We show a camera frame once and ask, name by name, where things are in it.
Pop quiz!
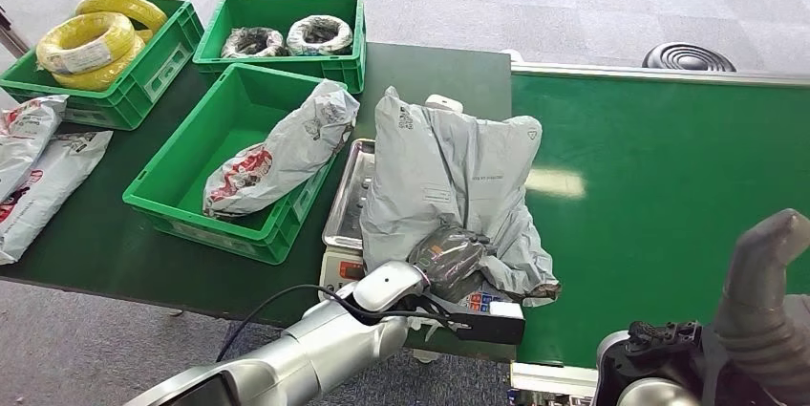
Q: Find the grey plastic mailer package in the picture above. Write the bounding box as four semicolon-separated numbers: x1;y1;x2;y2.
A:
359;86;563;309

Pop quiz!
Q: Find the yellow wire coil white label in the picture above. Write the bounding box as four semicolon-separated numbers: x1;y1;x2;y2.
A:
35;11;137;75

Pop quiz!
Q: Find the green conveyor belt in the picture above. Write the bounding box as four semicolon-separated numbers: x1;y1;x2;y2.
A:
509;61;810;406

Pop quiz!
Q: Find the small white plastic device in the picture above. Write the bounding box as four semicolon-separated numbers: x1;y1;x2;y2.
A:
425;94;465;115

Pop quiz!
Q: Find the black ribbed round base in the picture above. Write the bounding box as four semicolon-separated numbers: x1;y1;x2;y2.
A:
641;42;737;73

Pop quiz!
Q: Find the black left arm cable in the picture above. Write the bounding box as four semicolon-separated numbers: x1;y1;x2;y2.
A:
215;284;473;365

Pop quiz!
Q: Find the electronic weighing scale steel tray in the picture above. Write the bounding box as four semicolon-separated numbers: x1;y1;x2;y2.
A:
317;139;525;322

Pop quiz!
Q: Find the metal pole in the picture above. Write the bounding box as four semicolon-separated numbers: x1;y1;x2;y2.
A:
0;5;31;59

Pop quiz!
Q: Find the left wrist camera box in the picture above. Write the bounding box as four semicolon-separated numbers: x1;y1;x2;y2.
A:
442;300;526;346

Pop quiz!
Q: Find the black wire coil wrapped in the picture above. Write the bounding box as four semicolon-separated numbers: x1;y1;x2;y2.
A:
220;27;288;59
286;14;354;57

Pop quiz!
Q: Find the white mailer package red print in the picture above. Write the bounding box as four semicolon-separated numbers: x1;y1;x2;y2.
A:
202;80;361;220
0;130;114;266
0;95;69;202

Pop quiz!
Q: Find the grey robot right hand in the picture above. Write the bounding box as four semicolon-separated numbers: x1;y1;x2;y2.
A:
712;208;810;406

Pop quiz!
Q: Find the green plastic crate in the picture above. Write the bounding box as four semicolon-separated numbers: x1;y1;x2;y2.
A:
192;0;368;96
0;0;205;132
121;62;348;266

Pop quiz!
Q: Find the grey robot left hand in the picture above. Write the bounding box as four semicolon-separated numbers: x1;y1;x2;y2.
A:
408;225;492;304

